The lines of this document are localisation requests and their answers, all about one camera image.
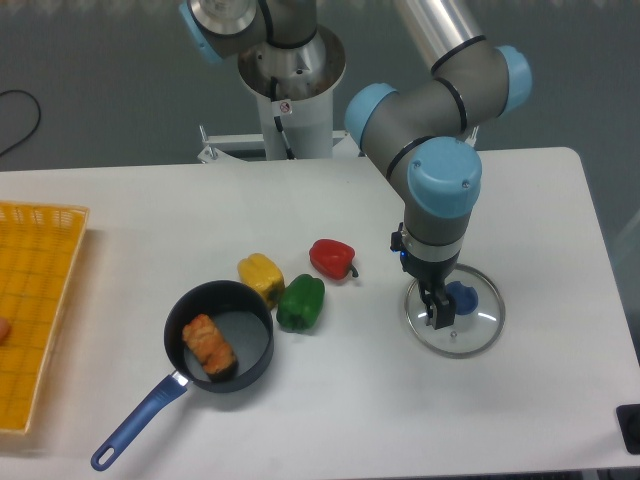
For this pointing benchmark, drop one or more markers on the dark blue saucepan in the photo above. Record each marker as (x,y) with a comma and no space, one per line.
(246,323)

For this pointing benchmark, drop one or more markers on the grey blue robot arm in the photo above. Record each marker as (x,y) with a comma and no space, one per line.
(414,139)

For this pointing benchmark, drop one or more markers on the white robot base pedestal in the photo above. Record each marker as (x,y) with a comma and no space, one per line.
(293,89)

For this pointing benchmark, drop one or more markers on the yellow woven basket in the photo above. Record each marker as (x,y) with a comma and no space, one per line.
(39,247)

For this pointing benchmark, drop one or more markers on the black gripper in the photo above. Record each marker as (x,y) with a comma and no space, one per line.
(430,265)

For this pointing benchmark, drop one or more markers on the white metal mounting frame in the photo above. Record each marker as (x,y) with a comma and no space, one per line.
(250,147)

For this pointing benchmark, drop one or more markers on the glass pot lid blue knob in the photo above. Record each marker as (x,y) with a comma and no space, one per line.
(478,321)

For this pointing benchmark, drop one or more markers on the yellow bell pepper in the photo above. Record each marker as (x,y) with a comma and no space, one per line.
(260,273)

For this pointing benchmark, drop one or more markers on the green bell pepper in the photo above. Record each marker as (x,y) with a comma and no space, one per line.
(301,303)

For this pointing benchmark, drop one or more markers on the grilled meat piece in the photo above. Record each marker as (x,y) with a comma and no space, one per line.
(206,342)

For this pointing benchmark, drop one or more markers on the red bell pepper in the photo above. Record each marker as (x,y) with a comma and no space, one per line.
(333,259)

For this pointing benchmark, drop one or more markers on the black device at table edge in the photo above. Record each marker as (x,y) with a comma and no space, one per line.
(629,422)

